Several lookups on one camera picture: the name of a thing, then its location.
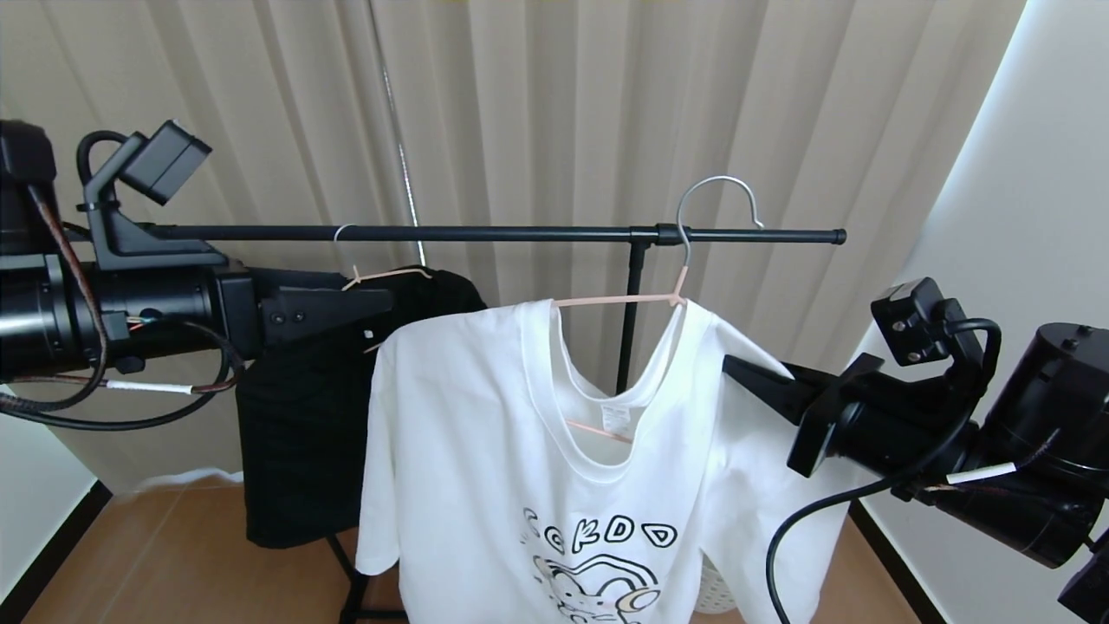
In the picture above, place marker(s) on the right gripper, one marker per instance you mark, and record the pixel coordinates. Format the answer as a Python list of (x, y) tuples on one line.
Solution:
[(910, 429)]

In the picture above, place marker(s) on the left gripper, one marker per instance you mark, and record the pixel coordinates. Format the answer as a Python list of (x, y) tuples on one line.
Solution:
[(165, 308)]

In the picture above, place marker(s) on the pink clothes hanger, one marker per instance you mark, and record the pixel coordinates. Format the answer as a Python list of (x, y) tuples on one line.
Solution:
[(381, 275), (606, 301)]

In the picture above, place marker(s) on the black shorts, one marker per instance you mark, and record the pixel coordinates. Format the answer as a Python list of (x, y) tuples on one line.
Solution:
[(303, 451)]

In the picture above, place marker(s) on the white garment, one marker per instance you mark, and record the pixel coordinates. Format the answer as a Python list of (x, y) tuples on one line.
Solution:
[(476, 451)]

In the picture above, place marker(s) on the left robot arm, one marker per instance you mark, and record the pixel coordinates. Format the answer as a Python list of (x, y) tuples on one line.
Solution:
[(26, 321)]

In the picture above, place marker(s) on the black clothes rack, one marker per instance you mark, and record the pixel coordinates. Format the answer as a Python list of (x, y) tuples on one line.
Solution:
[(520, 233)]

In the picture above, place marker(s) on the white laundry basket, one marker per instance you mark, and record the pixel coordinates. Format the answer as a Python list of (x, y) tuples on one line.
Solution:
[(715, 594)]

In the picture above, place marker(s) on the beige curtain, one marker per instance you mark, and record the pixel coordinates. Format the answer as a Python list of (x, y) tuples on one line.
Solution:
[(606, 104)]

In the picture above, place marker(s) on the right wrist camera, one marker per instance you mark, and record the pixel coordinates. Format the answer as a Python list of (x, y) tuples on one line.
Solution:
[(910, 321)]

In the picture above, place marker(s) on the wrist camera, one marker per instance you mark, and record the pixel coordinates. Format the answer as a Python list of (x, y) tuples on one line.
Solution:
[(910, 321), (165, 160)]

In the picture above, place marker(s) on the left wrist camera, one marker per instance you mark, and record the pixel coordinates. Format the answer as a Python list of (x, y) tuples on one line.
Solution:
[(165, 160)]

